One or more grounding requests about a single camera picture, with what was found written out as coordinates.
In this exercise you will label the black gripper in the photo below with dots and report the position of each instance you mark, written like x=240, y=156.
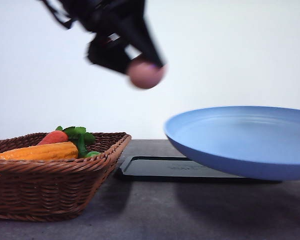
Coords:
x=122, y=29

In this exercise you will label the brown egg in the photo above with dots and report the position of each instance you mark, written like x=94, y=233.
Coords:
x=146, y=75

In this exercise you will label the blue round plate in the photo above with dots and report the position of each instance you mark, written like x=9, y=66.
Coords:
x=261, y=142

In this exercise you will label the brown wicker basket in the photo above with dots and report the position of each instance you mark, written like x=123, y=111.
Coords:
x=53, y=190

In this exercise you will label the green toy pepper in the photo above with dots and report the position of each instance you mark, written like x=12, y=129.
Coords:
x=81, y=138

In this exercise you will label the orange toy carrot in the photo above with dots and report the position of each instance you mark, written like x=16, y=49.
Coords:
x=56, y=136

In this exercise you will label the yellow toy corn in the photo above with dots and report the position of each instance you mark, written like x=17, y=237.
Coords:
x=52, y=151

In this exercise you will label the black rectangular tray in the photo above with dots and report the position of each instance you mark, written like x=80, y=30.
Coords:
x=180, y=168

